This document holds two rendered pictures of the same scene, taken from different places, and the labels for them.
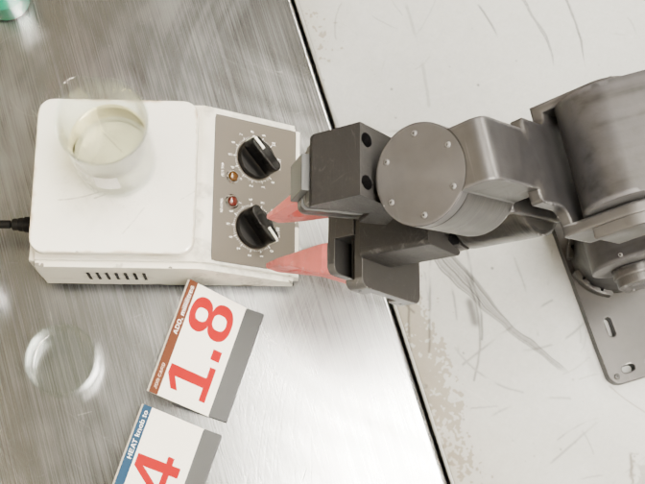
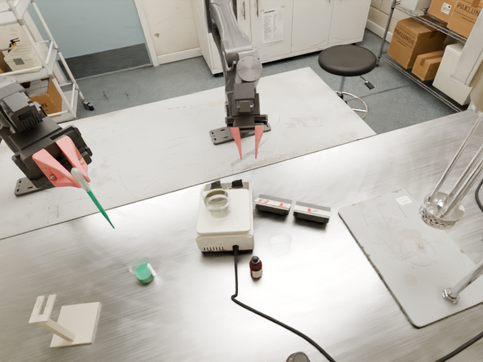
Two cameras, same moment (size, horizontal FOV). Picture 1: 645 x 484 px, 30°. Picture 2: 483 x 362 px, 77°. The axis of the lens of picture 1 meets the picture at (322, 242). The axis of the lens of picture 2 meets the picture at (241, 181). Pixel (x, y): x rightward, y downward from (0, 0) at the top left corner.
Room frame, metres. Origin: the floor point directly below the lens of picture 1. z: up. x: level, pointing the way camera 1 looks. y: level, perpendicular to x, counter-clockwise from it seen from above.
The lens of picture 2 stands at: (0.14, 0.57, 1.55)
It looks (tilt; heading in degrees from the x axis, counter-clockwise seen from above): 48 degrees down; 281
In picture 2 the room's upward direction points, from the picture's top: 6 degrees counter-clockwise
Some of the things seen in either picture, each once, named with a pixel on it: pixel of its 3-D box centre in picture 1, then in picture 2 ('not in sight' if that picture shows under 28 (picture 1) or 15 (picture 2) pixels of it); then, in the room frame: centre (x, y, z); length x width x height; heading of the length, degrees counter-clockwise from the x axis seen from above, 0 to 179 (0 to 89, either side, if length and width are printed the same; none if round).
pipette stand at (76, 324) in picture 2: not in sight; (61, 314); (0.54, 0.41, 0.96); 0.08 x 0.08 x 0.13; 12
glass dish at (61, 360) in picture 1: (62, 361); (279, 240); (0.13, 0.19, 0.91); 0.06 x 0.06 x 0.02
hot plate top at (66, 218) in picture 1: (115, 181); (225, 210); (0.26, 0.16, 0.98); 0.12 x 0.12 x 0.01; 6
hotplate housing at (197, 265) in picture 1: (156, 195); (226, 212); (0.27, 0.13, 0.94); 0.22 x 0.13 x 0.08; 97
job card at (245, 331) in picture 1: (207, 350); (273, 201); (0.15, 0.08, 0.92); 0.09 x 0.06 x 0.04; 169
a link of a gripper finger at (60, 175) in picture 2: not in sight; (72, 166); (0.46, 0.27, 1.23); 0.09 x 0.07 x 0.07; 145
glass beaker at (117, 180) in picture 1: (107, 138); (215, 200); (0.28, 0.16, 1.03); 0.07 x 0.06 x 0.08; 47
